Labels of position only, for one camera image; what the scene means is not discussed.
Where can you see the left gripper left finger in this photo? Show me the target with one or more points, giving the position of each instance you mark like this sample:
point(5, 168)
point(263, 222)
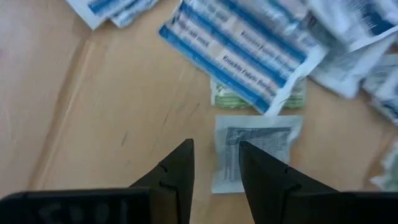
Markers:
point(168, 193)

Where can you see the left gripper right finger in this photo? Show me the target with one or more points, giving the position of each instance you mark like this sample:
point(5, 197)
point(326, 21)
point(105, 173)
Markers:
point(267, 193)

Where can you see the grey print white packet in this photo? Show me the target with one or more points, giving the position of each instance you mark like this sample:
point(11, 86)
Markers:
point(227, 155)
point(348, 71)

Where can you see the green print packet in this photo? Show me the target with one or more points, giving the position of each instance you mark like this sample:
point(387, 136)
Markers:
point(227, 99)
point(388, 171)

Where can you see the blue striped bandage packet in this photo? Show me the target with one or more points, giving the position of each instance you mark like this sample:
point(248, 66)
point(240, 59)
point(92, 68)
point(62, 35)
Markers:
point(236, 53)

